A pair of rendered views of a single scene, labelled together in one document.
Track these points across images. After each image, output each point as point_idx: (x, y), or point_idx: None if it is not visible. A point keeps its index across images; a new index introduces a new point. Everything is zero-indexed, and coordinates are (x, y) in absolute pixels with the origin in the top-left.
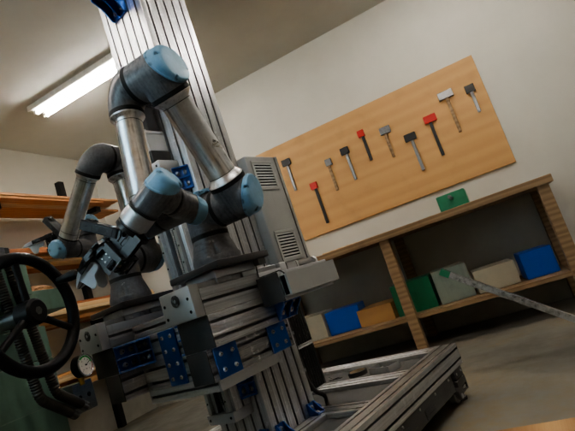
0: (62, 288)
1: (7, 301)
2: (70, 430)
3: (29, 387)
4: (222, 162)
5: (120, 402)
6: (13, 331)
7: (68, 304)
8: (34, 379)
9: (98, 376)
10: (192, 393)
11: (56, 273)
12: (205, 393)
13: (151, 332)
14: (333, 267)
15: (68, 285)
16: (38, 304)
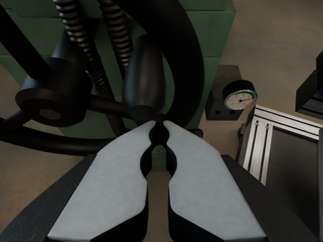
0: (167, 60)
1: (62, 13)
2: (201, 116)
3: (168, 79)
4: None
5: (295, 102)
6: (18, 114)
7: (175, 95)
8: (111, 125)
9: (318, 56)
10: (322, 204)
11: (145, 19)
12: (320, 231)
13: None
14: None
15: (184, 64)
16: (44, 106)
